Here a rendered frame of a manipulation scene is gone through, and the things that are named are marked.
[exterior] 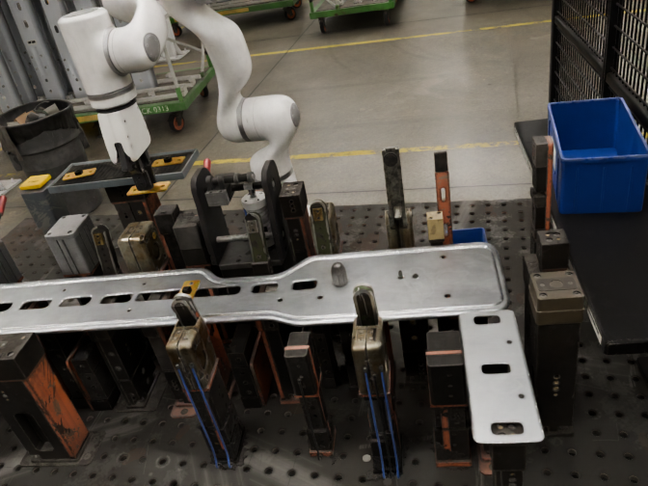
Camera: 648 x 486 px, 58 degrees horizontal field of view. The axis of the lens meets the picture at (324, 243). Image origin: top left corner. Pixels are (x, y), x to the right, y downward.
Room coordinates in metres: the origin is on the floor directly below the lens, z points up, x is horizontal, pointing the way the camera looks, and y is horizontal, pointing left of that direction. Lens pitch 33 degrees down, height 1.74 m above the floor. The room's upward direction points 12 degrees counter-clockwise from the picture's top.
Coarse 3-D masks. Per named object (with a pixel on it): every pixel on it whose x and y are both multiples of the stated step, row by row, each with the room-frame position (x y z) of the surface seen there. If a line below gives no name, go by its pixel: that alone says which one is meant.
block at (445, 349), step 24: (432, 336) 0.80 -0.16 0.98; (456, 336) 0.79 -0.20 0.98; (432, 360) 0.74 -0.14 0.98; (456, 360) 0.73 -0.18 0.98; (432, 384) 0.73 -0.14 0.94; (456, 384) 0.72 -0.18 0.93; (456, 408) 0.73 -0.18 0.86; (432, 432) 0.81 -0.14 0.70; (456, 432) 0.73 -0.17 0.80; (456, 456) 0.73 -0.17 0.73
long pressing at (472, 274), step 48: (0, 288) 1.25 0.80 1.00; (48, 288) 1.20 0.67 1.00; (96, 288) 1.16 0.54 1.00; (144, 288) 1.12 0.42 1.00; (240, 288) 1.04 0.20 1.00; (288, 288) 1.01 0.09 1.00; (336, 288) 0.97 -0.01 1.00; (384, 288) 0.94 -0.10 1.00; (432, 288) 0.91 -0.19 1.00; (480, 288) 0.88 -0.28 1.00
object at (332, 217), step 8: (328, 208) 1.19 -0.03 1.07; (328, 216) 1.15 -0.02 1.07; (336, 216) 1.21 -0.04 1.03; (336, 224) 1.21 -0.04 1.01; (312, 232) 1.16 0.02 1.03; (336, 232) 1.17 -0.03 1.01; (336, 240) 1.16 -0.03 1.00; (336, 248) 1.15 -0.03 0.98; (336, 328) 1.16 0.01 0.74; (336, 336) 1.16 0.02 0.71
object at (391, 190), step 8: (384, 152) 1.12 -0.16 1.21; (392, 152) 1.10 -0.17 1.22; (384, 160) 1.09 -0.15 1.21; (392, 160) 1.09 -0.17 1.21; (384, 168) 1.11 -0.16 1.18; (392, 168) 1.12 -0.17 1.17; (400, 168) 1.11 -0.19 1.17; (392, 176) 1.12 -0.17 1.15; (400, 176) 1.10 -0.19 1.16; (392, 184) 1.11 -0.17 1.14; (400, 184) 1.10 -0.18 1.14; (392, 192) 1.11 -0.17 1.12; (400, 192) 1.10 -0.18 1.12; (392, 200) 1.11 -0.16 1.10; (400, 200) 1.10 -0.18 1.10; (392, 216) 1.10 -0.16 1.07; (392, 224) 1.09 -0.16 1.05
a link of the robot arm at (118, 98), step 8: (128, 88) 1.07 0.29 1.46; (88, 96) 1.07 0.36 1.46; (96, 96) 1.05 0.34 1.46; (104, 96) 1.05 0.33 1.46; (112, 96) 1.05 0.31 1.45; (120, 96) 1.06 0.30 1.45; (128, 96) 1.07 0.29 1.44; (96, 104) 1.06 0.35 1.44; (104, 104) 1.05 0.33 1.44; (112, 104) 1.05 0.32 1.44; (120, 104) 1.05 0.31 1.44
